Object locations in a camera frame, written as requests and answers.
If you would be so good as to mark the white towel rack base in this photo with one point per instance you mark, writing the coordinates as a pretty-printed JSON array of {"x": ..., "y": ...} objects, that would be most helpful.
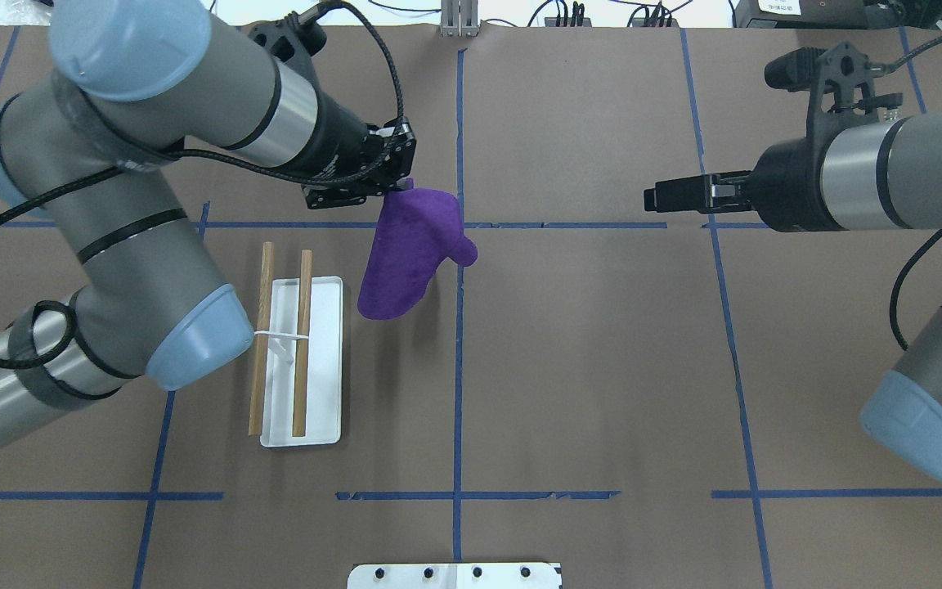
[{"x": 324, "y": 414}]

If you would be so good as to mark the wooden rack dowel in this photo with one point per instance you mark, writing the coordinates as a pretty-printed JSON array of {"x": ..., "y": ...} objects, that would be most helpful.
[
  {"x": 260, "y": 344},
  {"x": 301, "y": 371}
]

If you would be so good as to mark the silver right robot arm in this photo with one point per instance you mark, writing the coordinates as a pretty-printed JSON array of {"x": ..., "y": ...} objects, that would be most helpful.
[{"x": 857, "y": 176}]

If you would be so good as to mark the wooden rack dowel far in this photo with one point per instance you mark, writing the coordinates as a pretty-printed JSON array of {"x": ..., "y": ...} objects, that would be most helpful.
[{"x": 260, "y": 344}]

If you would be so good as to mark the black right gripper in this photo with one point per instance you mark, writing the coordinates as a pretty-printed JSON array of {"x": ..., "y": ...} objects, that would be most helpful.
[{"x": 788, "y": 184}]

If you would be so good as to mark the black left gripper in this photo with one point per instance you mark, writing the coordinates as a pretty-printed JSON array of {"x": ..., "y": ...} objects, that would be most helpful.
[{"x": 342, "y": 131}]

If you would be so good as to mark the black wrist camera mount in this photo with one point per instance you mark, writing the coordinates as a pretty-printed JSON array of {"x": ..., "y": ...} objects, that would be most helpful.
[{"x": 840, "y": 83}]

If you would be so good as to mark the purple towel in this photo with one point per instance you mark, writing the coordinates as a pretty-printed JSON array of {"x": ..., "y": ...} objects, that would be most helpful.
[{"x": 417, "y": 229}]

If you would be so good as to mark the wooden rack dowel near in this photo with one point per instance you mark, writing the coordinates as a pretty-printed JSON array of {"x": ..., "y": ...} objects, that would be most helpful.
[{"x": 301, "y": 371}]

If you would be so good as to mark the white camera mast pedestal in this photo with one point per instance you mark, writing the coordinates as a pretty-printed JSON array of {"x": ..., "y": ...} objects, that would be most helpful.
[{"x": 457, "y": 575}]

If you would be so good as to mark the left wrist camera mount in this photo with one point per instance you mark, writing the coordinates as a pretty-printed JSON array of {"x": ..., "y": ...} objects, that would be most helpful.
[{"x": 293, "y": 40}]

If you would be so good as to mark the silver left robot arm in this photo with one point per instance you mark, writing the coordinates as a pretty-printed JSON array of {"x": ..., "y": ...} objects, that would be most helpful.
[{"x": 136, "y": 86}]

